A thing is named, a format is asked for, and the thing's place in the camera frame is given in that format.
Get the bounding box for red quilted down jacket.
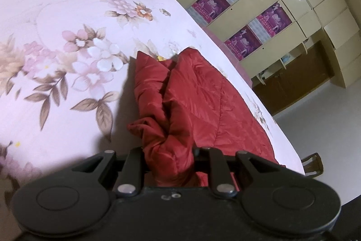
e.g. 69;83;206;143
127;48;275;187

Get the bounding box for purple poster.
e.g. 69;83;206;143
225;26;262;61
192;0;230;24
256;2;292;37

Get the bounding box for cream wardrobe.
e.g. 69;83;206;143
177;0;360;87

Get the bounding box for brown wooden chair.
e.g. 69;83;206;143
301;153;324;178

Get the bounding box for purple poster lower left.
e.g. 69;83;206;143
192;0;230;24

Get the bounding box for white floral quilt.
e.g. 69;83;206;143
1;0;303;240

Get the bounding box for purple poster lower right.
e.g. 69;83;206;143
225;26;262;61

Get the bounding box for purple poster upper right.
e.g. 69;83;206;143
256;2;292;37

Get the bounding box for dark brown wooden door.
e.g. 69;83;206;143
253;42;334;115

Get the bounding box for pink bed sheet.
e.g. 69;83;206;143
202;26;252;87

